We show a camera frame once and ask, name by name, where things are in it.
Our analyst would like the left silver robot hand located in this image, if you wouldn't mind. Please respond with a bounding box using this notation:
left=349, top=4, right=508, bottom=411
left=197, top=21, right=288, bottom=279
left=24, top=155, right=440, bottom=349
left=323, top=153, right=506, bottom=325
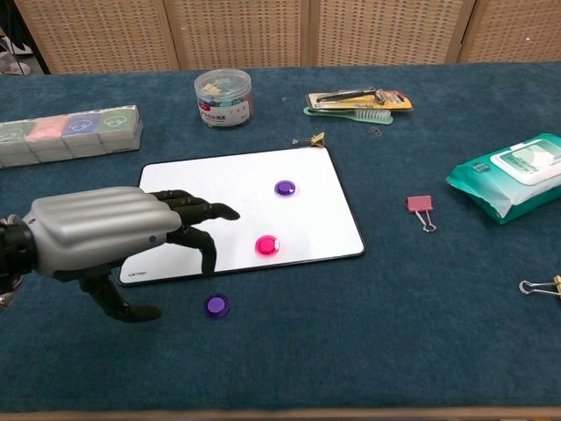
left=30, top=186, right=241, bottom=324

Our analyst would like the red round magnet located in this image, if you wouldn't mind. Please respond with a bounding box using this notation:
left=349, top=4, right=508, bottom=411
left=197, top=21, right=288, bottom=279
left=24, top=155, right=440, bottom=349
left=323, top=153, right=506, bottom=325
left=254, top=234, right=282, bottom=259

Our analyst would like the white magnetic whiteboard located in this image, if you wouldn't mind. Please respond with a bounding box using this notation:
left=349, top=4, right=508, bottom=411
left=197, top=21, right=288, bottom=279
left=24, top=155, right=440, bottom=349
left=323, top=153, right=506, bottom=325
left=117, top=148, right=366, bottom=289

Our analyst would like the clear jar of binder clips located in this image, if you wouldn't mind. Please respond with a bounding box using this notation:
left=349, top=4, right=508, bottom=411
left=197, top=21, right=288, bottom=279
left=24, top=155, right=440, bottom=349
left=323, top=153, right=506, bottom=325
left=194, top=68, right=254, bottom=130

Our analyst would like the teal table cover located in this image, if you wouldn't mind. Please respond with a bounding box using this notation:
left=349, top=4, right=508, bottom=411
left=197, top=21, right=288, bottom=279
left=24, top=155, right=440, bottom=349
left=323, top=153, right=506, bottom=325
left=0, top=61, right=561, bottom=411

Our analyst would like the gold binder clip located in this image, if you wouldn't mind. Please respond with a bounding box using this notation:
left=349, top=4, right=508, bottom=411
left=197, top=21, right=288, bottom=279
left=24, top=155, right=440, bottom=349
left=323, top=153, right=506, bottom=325
left=291, top=131, right=327, bottom=150
left=518, top=275, right=561, bottom=302

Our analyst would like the wicker folding screen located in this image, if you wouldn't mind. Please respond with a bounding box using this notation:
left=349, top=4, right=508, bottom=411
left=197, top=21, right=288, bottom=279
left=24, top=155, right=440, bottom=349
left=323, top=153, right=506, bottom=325
left=12, top=0, right=561, bottom=75

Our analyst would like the yellow razor blister pack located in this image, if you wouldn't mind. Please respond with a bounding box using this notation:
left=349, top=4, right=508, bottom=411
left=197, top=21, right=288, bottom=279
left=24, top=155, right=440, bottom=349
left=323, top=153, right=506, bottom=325
left=305, top=86, right=415, bottom=114

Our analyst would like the green scrubbing brush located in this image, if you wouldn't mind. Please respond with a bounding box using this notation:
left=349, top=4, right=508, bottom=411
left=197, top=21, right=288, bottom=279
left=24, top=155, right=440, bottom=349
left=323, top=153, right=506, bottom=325
left=302, top=106, right=394, bottom=127

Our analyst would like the pink binder clip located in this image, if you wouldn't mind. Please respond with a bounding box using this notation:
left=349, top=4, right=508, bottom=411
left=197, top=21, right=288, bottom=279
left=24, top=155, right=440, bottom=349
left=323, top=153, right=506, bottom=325
left=406, top=195, right=438, bottom=233

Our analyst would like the green wet wipes pack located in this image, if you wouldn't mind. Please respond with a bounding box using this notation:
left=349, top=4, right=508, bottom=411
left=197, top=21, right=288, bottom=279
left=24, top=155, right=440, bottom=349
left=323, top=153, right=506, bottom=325
left=445, top=132, right=561, bottom=226

